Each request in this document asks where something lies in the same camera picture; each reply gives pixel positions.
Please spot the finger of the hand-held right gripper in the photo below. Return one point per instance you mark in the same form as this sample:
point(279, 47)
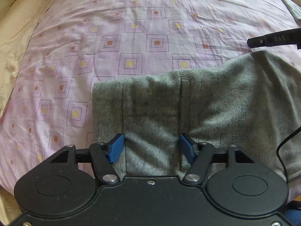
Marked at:
point(258, 42)

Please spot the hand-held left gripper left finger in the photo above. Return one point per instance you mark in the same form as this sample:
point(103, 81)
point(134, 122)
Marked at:
point(115, 150)

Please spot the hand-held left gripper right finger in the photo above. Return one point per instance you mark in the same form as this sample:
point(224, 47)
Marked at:
point(187, 151)

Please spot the grey speckled pants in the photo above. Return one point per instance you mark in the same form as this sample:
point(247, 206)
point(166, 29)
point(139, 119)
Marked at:
point(235, 98)

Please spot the folded grey pants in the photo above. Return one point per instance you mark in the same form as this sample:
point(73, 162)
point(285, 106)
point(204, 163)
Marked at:
point(292, 7)

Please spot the pink patterned bed sheet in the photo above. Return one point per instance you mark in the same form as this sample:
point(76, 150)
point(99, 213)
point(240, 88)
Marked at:
point(141, 16)

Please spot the blue cloth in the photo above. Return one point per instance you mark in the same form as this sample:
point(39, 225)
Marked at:
point(294, 217)

